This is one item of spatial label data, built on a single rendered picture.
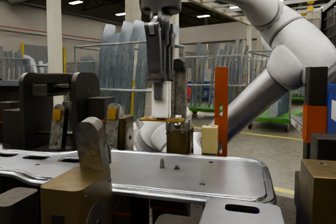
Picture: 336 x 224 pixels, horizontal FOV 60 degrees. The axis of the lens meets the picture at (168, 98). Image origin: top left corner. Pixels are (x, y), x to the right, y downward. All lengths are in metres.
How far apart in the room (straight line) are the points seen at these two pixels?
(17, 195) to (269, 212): 0.38
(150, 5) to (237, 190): 0.35
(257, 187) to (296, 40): 0.54
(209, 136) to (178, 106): 0.11
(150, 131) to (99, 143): 0.86
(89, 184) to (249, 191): 0.25
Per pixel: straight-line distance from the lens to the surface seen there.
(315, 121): 0.70
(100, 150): 0.42
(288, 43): 0.94
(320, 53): 0.92
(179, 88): 0.71
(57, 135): 0.83
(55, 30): 4.98
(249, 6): 0.87
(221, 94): 0.69
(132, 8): 8.81
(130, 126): 0.81
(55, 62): 4.92
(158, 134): 1.23
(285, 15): 0.98
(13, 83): 1.10
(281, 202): 1.25
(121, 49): 5.69
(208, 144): 0.67
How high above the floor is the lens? 1.18
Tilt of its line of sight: 4 degrees down
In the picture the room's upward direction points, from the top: straight up
